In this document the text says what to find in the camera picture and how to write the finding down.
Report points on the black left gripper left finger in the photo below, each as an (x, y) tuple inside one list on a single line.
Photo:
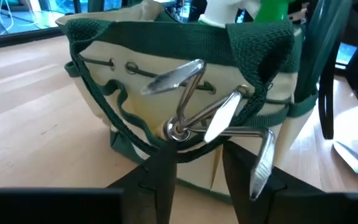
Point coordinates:
[(151, 186)]

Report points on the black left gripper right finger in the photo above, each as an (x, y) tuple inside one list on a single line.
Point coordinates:
[(241, 180)]

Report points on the cream green canvas garden bag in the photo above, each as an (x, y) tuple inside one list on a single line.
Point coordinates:
[(154, 105)]

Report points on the green white spray bottle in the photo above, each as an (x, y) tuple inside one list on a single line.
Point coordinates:
[(228, 12)]

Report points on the wide steel hand trowel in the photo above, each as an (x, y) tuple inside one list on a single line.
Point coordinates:
[(356, 161)]

